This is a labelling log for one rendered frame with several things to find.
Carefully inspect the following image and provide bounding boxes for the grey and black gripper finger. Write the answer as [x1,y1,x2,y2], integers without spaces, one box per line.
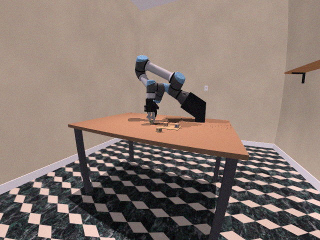
[151,109,157,123]
[146,112,152,122]

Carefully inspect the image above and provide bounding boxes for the tan mat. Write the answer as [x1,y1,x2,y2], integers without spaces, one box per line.
[161,124,181,131]

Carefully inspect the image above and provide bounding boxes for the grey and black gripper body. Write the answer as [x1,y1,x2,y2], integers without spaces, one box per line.
[144,98,156,112]

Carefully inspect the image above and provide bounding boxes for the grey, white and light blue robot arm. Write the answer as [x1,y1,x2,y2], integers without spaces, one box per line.
[135,55,189,110]

